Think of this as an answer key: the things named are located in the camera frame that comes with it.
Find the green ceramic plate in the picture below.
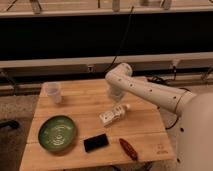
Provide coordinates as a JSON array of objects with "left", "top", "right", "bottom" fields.
[{"left": 38, "top": 115, "right": 77, "bottom": 152}]

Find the black rectangular sponge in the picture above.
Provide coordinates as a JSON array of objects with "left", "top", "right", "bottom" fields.
[{"left": 83, "top": 134, "right": 109, "bottom": 152}]

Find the dark red oblong object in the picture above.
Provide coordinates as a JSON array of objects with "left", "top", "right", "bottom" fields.
[{"left": 119, "top": 138, "right": 138, "bottom": 161}]

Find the black cable bundle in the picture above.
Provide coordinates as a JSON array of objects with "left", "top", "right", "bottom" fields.
[{"left": 148, "top": 75, "right": 173, "bottom": 88}]

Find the clear plastic cup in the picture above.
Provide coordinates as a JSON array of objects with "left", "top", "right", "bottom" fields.
[{"left": 44, "top": 82, "right": 62, "bottom": 104}]

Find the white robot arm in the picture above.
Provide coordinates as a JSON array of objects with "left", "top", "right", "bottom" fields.
[{"left": 105, "top": 63, "right": 213, "bottom": 171}]

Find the white plastic bottle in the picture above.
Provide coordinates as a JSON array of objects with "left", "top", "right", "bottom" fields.
[{"left": 99, "top": 104, "right": 131, "bottom": 126}]

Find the black hanging cable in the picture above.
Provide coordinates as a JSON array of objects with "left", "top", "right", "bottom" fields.
[{"left": 103, "top": 5, "right": 135, "bottom": 73}]

